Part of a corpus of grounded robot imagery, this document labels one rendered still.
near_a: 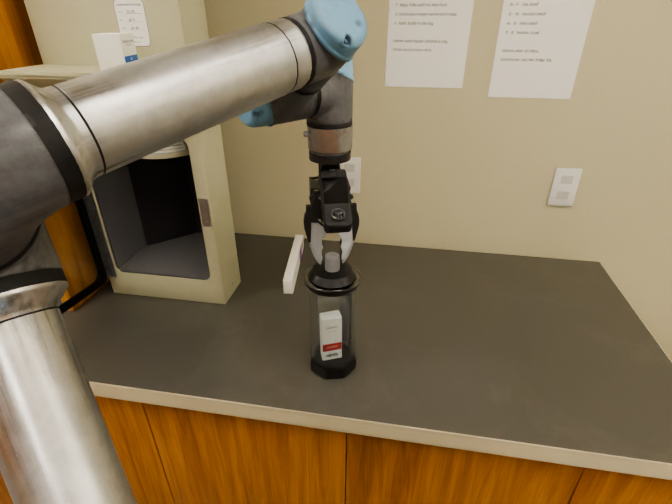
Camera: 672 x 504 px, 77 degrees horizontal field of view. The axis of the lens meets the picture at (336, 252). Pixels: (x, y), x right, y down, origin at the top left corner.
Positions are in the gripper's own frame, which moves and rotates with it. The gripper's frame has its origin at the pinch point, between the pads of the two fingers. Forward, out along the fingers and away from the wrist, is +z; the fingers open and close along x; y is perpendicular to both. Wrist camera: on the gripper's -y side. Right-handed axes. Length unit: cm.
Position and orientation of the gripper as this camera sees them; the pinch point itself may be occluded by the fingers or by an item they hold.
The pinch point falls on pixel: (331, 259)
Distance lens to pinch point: 79.9
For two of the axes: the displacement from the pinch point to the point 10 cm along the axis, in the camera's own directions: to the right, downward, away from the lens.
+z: 0.0, 8.7, 4.9
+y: -1.0, -4.9, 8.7
